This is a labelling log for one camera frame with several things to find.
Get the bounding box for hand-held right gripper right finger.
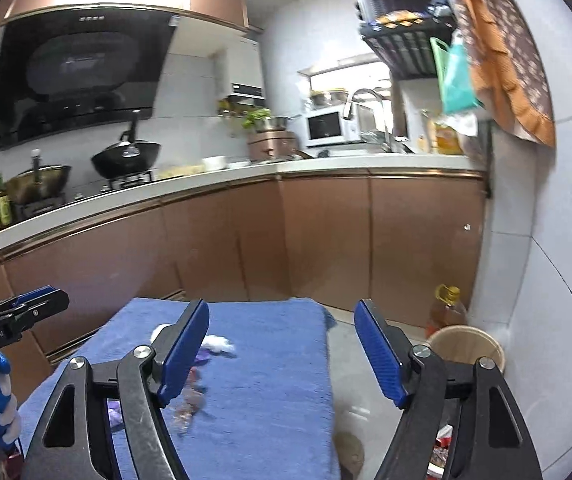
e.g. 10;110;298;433
354;298;543;480

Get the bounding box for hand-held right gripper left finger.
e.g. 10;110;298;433
20;299;211;480

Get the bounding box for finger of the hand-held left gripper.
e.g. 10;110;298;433
0;286;64;317
0;290;70;334

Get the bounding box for white and purple packet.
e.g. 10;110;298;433
196;334;237;364

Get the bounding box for dark red snack wrapper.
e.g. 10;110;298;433
173;367;207;432

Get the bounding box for white bin with red bag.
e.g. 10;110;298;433
428;399;463;479

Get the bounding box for person's left hand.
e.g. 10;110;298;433
0;351;23;454

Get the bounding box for amber oil bottle yellow cap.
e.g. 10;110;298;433
425;284;469;339

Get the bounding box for wooden waste basket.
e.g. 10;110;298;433
425;325;506;377

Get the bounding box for blue towel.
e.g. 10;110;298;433
18;297;343;480

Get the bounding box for green glass oil bottle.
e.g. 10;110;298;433
0;172;14;227

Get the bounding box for round floor mat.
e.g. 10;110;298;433
335;432;365;479

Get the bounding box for bronze wok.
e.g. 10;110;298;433
5;148;73;206

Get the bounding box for copper kitchen base cabinet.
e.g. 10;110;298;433
0;166;490;367

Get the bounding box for gas stove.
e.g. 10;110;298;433
13;172;157;219

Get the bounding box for black wok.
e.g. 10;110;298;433
90;109;162;181

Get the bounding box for copper rice cooker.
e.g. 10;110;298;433
246;129;298;162

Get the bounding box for yellow cooking oil bottle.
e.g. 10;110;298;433
428;117;465;156

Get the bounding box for black range hood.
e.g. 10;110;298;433
0;7;177;151

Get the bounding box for white microwave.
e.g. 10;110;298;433
305;105;362;147

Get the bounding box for white plastic bag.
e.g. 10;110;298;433
448;109;482;139

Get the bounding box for steel kitchen faucet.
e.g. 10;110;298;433
342;88;395;154

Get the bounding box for steel bowl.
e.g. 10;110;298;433
309;88;352;107

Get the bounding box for window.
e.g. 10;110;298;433
298;57;393;107

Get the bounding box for green plastic bag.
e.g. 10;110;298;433
429;34;485;115

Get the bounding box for white water heater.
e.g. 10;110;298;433
225;37;267;99

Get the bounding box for orange brown floral cloth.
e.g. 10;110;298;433
435;0;557;149

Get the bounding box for black wall rack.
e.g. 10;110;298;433
339;0;460;81

